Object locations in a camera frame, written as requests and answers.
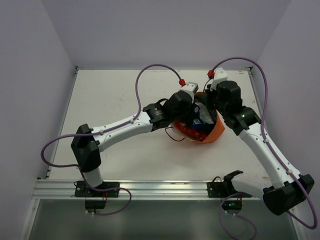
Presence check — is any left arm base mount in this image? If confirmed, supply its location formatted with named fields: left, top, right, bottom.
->
left=73, top=180, right=120, bottom=213

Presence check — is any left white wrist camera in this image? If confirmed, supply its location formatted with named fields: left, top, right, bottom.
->
left=180, top=82, right=199, bottom=98

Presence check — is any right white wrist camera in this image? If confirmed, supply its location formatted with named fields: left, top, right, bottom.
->
left=210, top=67, right=228, bottom=92

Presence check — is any orange paper bag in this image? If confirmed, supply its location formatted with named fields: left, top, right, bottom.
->
left=170, top=92, right=225, bottom=144

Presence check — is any purple cable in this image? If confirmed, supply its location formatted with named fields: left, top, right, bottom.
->
left=207, top=56, right=318, bottom=240
left=41, top=63, right=187, bottom=216

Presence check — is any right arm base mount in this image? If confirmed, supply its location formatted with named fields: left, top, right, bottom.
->
left=206, top=176, right=243, bottom=214

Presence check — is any aluminium rail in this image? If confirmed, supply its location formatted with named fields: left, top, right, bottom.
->
left=32, top=179, right=266, bottom=201

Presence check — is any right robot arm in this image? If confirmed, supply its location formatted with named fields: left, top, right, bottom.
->
left=208, top=80, right=315, bottom=216

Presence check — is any red snack packet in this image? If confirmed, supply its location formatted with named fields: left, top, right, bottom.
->
left=171, top=121, right=207, bottom=142

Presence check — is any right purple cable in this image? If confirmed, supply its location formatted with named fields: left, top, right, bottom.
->
left=207, top=56, right=318, bottom=240

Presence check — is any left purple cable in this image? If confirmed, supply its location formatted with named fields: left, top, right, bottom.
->
left=41, top=63, right=187, bottom=216

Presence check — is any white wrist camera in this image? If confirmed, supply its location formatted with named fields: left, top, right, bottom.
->
left=210, top=67, right=228, bottom=92
left=180, top=82, right=199, bottom=98

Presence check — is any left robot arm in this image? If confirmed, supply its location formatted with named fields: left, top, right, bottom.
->
left=70, top=90, right=194, bottom=189

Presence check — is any blue snack packet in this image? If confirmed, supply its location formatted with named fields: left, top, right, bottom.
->
left=192, top=102, right=216, bottom=130

